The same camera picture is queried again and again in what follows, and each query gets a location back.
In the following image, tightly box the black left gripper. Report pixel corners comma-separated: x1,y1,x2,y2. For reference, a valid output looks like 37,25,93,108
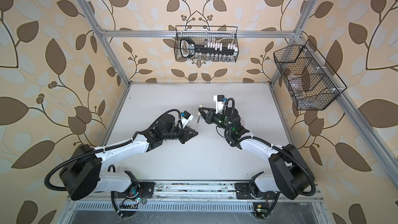
162,124,200,144

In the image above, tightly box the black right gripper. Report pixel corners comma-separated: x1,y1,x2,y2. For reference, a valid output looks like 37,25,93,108
199,107,232,134

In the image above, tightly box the beige fountain pen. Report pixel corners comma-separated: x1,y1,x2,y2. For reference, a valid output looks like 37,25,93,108
195,115,201,131

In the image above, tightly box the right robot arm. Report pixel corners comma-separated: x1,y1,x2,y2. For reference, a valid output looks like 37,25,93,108
198,95,316,200

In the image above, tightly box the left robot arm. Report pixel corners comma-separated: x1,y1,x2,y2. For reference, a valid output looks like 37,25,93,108
44,109,198,201

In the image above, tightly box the black tool in basket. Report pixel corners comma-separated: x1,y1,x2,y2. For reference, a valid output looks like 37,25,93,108
178,37,239,58

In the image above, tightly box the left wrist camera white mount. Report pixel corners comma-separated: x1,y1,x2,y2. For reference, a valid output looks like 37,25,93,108
180,111,193,129

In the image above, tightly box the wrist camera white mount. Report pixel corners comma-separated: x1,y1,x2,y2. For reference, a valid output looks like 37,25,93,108
214,95,227,114
180,111,193,129

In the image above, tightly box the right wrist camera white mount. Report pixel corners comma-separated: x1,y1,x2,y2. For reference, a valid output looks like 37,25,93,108
214,95,227,114

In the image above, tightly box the black wire basket back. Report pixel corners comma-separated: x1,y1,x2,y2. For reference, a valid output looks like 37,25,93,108
173,24,239,63

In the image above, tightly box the black wire basket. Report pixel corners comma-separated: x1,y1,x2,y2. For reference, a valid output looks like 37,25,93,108
173,24,239,63
273,40,347,111

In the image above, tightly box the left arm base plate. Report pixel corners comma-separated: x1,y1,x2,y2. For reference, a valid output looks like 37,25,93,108
116,181,155,200

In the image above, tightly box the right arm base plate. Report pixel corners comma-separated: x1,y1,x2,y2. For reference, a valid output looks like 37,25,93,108
234,182,277,201

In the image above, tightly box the black wire basket right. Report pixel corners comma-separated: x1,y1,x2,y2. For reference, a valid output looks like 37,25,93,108
273,40,347,111

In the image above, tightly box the aluminium cage frame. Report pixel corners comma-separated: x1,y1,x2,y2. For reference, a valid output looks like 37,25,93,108
55,0,398,224

